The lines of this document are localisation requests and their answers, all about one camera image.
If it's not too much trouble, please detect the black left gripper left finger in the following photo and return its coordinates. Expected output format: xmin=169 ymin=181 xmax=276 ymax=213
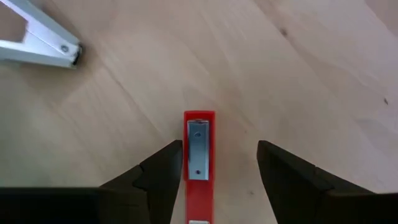
xmin=98 ymin=139 xmax=184 ymax=224

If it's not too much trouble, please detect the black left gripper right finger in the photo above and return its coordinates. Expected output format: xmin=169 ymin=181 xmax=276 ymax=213
xmin=256 ymin=139 xmax=377 ymax=224

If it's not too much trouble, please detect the red stapler with silver plate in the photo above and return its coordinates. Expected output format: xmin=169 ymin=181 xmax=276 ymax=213
xmin=182 ymin=110 xmax=216 ymax=224

